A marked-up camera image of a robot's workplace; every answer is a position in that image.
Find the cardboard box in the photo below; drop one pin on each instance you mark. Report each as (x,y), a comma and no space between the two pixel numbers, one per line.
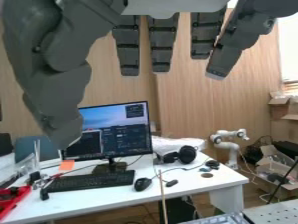
(274,170)
(279,106)

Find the teal chair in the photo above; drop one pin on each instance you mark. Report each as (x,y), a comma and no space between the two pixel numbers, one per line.
(27,146)

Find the black mouse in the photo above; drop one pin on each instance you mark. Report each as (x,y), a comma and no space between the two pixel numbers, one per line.
(142,184)

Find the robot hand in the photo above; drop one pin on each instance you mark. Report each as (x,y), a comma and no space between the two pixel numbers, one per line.
(48,50)

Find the small white jointed device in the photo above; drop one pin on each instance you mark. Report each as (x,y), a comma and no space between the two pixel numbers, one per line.
(226,145)

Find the small black oval device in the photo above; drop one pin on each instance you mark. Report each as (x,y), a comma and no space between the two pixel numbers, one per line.
(172,183)

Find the black headphones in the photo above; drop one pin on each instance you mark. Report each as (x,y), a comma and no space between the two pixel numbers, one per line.
(186,155)

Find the white desk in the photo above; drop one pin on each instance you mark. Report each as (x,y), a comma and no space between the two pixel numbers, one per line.
(110,200)

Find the computer monitor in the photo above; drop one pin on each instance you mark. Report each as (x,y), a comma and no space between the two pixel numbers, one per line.
(114,130)

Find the black keyboard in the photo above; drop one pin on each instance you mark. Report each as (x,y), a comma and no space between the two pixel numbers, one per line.
(88,181)

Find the orange paper note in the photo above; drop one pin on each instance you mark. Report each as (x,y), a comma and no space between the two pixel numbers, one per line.
(67,164)

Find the red tray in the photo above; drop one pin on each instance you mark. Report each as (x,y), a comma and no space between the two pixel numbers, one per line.
(13,200)

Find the small black clamp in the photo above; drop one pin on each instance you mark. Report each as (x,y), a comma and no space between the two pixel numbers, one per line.
(44,194)

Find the clear box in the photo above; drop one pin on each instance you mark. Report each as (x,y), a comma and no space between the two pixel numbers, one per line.
(221,220)

